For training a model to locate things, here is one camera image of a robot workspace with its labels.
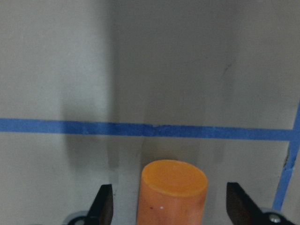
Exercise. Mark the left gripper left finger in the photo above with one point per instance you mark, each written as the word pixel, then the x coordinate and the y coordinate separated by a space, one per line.
pixel 100 212

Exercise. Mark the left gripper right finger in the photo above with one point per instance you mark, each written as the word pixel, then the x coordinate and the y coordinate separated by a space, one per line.
pixel 242 210

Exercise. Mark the plain orange cylinder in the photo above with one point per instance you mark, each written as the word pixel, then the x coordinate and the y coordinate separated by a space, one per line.
pixel 171 193

